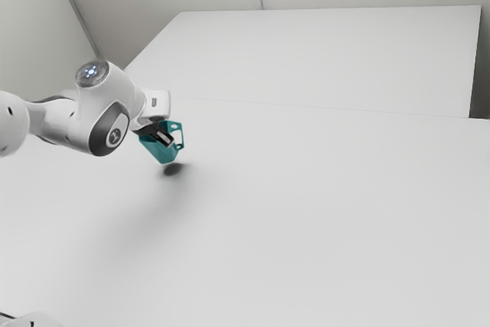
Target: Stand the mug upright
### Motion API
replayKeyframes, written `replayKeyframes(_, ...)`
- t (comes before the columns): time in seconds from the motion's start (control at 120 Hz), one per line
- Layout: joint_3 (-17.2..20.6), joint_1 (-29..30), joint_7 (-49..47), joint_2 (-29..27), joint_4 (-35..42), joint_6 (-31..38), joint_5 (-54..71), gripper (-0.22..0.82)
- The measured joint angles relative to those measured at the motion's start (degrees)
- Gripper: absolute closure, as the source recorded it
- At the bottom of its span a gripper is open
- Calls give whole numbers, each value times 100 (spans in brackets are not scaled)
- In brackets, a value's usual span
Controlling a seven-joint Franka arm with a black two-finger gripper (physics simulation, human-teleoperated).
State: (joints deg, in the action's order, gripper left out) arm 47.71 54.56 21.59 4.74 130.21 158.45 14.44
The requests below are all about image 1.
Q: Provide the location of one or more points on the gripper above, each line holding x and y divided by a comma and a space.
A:
147, 126

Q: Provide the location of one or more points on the teal faceted mug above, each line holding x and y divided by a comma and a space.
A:
164, 152

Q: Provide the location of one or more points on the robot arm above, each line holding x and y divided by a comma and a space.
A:
57, 116

